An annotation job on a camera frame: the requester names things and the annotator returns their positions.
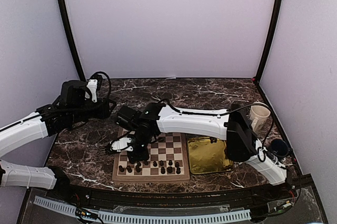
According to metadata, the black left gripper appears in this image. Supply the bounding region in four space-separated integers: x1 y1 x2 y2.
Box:
68 97 116 125

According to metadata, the wooden chess board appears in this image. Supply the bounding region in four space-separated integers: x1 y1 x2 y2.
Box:
112 133 190 183

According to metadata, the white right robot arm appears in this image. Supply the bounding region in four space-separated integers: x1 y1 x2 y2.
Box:
107 100 289 200

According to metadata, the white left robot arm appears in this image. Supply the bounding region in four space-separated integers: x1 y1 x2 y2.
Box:
1 79 116 201

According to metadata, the gold metal tray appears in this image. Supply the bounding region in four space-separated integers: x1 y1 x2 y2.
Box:
187 137 234 175

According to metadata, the white coral pattern mug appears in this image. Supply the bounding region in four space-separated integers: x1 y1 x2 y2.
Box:
250 102 271 133

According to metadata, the dark blue mug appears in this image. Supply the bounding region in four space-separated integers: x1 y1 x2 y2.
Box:
269 139 290 160

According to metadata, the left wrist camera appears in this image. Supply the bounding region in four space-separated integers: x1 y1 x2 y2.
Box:
85 73 103 103

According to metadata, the black front rail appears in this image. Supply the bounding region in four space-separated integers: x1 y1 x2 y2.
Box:
86 189 256 207

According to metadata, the white slotted cable duct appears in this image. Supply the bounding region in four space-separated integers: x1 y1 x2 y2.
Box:
33 196 251 223

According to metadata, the left black frame post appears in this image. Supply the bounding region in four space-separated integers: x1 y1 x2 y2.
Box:
57 0 86 81

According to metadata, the black frame post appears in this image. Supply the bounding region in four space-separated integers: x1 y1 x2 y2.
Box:
57 0 86 81
254 0 282 85

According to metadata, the right black frame post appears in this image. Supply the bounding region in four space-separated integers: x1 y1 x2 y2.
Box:
254 0 282 85

